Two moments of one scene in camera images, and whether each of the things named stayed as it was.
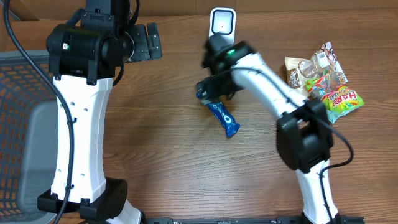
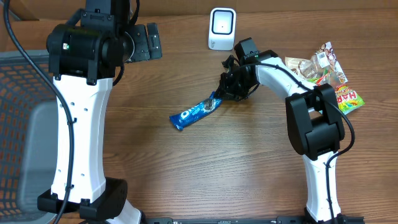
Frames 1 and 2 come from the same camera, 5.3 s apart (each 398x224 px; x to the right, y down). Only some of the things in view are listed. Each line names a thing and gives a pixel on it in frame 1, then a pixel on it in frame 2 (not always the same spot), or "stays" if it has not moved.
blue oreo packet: x=217 y=109 -> x=191 y=114
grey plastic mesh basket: x=28 y=113 stays
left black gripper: x=146 y=51 stays
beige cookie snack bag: x=323 y=65 stays
